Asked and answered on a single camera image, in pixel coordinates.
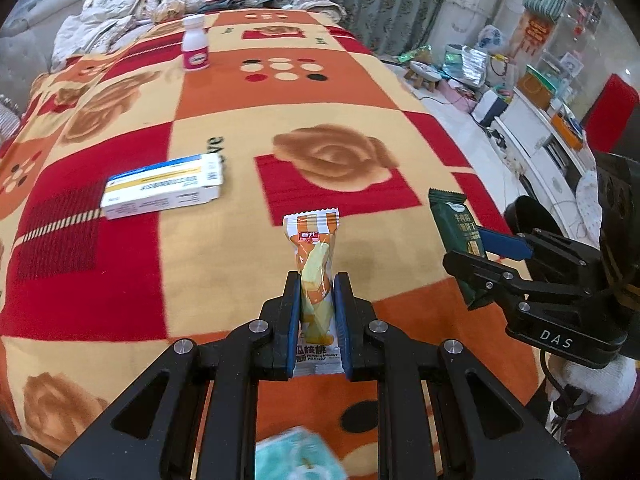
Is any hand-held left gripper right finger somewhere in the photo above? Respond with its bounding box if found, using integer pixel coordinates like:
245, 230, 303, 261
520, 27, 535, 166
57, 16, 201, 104
334, 272, 581, 480

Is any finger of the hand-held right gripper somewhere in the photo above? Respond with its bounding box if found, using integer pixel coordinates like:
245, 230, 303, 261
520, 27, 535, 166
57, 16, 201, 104
442, 250, 566, 321
475, 225, 601, 286

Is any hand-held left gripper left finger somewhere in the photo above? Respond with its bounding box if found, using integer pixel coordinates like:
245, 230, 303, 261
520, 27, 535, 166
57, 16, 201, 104
52, 270, 301, 480

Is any black trash bin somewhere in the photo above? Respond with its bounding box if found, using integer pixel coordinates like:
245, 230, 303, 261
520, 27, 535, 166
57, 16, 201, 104
502, 195, 563, 248

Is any dark green snack packet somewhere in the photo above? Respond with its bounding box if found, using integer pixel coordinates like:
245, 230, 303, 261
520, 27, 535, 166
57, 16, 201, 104
427, 187, 493, 311

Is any orange snack packet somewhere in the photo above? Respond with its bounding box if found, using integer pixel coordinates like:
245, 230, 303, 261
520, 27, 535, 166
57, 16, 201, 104
282, 208, 346, 378

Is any white TV cabinet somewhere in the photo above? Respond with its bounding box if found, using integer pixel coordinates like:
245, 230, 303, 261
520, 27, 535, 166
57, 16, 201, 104
492, 95, 601, 251

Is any teal tissue pack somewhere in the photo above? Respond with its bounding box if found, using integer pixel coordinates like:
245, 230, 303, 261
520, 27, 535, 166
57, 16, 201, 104
255, 426, 348, 480

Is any orange box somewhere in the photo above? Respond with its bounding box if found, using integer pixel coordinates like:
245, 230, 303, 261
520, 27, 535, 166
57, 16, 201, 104
550, 112, 586, 151

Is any white and navy shopping bag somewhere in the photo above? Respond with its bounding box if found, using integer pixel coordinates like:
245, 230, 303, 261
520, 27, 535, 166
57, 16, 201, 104
472, 95, 511, 128

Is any red orange printed blanket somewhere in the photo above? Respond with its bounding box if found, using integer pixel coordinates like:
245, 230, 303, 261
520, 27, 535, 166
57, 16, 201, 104
0, 7, 556, 480

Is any pink basin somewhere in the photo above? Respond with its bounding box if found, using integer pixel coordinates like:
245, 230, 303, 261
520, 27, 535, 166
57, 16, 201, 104
445, 82, 481, 111

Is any brown paper gift bag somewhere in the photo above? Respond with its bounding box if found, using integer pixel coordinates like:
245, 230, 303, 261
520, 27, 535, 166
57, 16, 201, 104
517, 67, 556, 108

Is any red cloth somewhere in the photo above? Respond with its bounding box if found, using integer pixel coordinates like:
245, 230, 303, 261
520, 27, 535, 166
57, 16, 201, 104
582, 74, 640, 153

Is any silver insulated bag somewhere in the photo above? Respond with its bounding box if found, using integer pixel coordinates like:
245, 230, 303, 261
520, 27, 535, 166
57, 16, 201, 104
445, 45, 491, 86

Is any small wooden stool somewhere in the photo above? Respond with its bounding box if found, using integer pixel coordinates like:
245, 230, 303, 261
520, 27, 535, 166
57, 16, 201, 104
407, 60, 443, 91

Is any white blue medicine box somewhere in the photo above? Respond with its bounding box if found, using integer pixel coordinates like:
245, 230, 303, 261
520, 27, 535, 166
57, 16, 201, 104
99, 152, 225, 221

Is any blue and white plastic bag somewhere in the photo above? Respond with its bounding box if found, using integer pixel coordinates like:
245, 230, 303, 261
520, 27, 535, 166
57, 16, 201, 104
475, 25, 508, 56

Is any colourful plastic bag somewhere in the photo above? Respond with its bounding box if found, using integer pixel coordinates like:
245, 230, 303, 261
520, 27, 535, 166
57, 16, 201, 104
392, 45, 433, 63

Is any white standing air conditioner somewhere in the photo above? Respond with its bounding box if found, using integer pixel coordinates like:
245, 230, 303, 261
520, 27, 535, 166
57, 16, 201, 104
435, 0, 506, 61

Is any green striped hanging bag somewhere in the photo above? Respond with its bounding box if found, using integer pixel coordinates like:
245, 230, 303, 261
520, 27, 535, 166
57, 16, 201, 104
522, 0, 568, 21

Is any green patterned curtain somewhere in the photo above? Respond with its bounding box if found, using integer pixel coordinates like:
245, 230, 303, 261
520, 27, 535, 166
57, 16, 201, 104
0, 0, 461, 56

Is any white bottle pink label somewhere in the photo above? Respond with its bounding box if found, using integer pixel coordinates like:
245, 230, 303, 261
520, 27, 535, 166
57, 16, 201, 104
181, 15, 211, 72

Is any striped lace pillow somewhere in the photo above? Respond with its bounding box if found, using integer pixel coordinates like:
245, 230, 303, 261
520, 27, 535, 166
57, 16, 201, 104
0, 92, 21, 143

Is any red wall decoration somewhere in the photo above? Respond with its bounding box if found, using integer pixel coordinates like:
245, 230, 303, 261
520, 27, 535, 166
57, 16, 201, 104
522, 10, 553, 61

